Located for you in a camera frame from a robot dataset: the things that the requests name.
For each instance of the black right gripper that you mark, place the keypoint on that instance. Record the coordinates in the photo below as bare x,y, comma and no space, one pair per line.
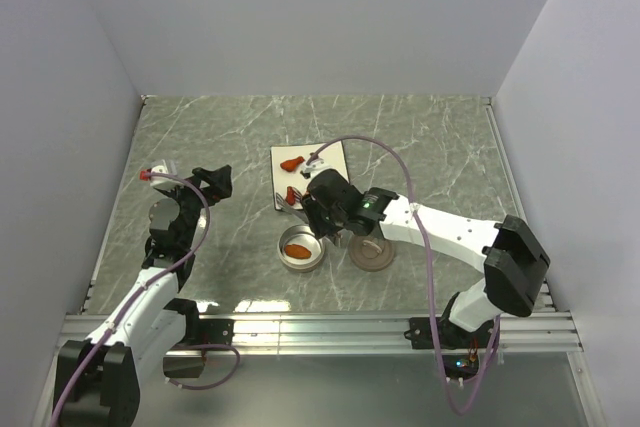
311,208

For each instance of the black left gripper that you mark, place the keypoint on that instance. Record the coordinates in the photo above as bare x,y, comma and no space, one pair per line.
218,182

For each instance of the steel serving tongs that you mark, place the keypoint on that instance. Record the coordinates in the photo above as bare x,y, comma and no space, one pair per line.
282,204

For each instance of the orange glazed food piece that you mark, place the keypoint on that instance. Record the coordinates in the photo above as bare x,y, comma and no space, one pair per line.
296,251

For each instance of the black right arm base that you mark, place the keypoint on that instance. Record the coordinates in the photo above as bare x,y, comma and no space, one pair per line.
460,349

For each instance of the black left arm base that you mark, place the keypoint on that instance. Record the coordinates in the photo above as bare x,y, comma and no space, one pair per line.
203,334

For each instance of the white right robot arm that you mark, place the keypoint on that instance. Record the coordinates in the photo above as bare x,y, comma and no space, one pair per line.
507,253

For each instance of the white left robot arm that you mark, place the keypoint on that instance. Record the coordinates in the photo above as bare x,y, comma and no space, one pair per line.
98,380

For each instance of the round steel lunch box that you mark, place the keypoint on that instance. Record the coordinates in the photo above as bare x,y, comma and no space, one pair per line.
302,235

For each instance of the brown round lunch box lid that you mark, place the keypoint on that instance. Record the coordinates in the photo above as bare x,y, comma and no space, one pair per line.
370,254

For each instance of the red chicken drumstick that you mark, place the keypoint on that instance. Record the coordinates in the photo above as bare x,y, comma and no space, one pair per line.
291,193

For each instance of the white rectangular plate, black rim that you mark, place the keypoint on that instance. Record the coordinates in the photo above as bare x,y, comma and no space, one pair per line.
334,156

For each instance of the orange fried chicken wing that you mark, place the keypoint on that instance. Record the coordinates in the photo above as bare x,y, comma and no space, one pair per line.
290,165

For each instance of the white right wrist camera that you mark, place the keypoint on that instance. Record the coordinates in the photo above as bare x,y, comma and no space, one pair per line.
313,166

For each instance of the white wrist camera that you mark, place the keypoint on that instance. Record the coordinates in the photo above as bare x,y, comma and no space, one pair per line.
160,175
313,166

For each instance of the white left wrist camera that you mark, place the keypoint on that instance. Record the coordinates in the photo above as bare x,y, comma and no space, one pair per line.
160,175

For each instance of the aluminium front rail frame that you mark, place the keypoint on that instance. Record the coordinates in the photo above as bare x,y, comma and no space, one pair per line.
372,333

